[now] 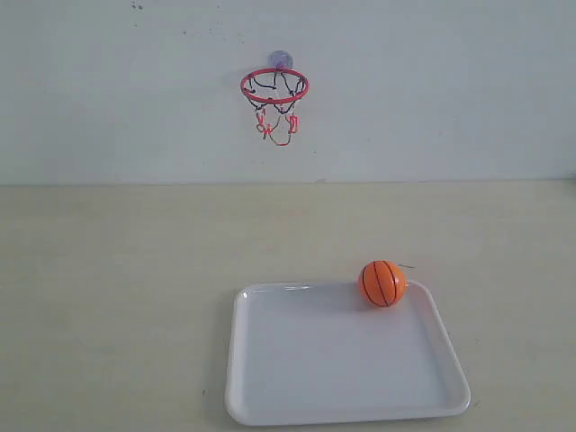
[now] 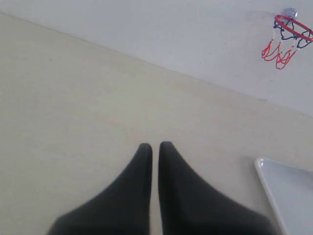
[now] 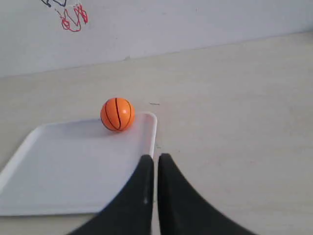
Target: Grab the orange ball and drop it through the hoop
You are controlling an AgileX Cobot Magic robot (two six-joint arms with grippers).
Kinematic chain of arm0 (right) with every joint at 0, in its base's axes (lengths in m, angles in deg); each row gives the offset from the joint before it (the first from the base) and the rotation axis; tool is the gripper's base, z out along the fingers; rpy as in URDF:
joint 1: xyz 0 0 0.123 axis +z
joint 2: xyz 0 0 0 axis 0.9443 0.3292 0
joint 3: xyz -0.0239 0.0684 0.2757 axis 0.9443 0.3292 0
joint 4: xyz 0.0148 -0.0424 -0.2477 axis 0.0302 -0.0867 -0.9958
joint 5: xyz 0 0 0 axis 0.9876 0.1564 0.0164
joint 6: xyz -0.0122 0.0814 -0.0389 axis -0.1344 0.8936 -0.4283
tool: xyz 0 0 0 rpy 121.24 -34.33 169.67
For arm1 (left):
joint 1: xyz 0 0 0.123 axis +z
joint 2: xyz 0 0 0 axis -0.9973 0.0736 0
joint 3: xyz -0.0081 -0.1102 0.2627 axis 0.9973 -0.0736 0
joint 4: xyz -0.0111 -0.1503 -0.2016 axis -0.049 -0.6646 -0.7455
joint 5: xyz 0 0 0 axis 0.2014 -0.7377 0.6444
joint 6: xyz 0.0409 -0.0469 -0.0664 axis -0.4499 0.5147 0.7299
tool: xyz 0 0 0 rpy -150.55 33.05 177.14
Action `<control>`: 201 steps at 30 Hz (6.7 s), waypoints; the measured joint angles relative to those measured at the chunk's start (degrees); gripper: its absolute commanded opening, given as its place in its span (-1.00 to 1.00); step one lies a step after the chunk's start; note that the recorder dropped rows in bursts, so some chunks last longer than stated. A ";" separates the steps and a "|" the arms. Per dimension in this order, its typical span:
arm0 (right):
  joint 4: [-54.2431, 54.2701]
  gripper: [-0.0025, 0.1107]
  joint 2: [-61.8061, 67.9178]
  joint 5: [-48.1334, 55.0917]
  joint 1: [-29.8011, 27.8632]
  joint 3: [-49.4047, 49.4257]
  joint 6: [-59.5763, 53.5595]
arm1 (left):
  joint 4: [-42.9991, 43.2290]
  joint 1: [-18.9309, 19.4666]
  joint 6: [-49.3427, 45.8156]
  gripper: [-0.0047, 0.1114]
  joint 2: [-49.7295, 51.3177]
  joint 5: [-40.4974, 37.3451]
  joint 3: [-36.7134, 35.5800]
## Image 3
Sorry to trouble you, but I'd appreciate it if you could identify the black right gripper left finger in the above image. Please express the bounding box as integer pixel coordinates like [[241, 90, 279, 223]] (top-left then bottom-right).
[[70, 155, 154, 235]]

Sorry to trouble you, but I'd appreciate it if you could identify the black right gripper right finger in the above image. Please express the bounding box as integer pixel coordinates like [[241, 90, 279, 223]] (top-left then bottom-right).
[[157, 153, 254, 235]]

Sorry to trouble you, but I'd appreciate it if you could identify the small orange basketball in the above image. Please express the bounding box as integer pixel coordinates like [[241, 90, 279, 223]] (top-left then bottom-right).
[[100, 97, 135, 132]]

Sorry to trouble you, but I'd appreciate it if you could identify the white plastic tray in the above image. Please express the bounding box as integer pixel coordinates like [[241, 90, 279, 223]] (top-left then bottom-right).
[[0, 112, 157, 216]]

